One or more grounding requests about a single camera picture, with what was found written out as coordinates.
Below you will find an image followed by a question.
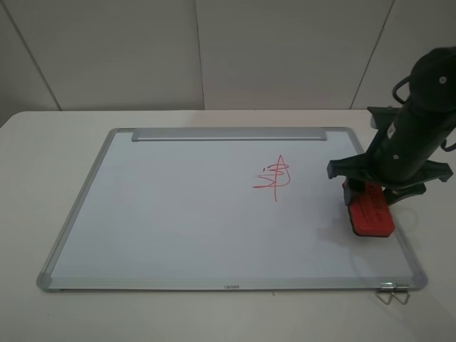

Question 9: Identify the silver binder clip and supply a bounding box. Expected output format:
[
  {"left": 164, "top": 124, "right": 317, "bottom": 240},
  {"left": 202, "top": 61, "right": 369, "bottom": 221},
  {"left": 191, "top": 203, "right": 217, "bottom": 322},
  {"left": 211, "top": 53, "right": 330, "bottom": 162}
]
[{"left": 375, "top": 282, "right": 410, "bottom": 305}]

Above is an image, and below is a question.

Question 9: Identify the grey pen tray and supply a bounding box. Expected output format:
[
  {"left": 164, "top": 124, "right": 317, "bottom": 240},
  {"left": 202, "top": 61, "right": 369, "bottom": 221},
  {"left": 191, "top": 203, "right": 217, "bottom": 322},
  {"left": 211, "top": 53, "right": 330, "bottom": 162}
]
[{"left": 132, "top": 128, "right": 327, "bottom": 142}]

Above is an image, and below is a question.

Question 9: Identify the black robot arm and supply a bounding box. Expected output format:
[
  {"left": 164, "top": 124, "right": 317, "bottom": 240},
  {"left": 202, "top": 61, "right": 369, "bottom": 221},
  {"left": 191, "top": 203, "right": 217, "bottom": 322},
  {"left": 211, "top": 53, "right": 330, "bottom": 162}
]
[{"left": 327, "top": 47, "right": 455, "bottom": 205}]

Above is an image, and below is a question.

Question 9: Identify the red whiteboard eraser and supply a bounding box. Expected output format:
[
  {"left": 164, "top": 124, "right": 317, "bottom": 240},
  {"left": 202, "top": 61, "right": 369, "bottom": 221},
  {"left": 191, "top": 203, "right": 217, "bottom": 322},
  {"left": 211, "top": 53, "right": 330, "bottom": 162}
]
[{"left": 347, "top": 182, "right": 395, "bottom": 238}]

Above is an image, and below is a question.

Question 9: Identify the white whiteboard with aluminium frame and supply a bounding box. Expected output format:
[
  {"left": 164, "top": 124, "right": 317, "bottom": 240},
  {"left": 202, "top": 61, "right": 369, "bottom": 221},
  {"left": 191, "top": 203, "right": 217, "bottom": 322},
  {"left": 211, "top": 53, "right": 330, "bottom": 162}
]
[{"left": 36, "top": 128, "right": 428, "bottom": 291}]

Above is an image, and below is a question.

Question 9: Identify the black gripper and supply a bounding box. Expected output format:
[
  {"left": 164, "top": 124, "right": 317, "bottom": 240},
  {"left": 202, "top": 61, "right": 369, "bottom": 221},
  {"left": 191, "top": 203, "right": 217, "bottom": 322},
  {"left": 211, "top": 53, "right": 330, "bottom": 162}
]
[{"left": 327, "top": 104, "right": 450, "bottom": 206}]

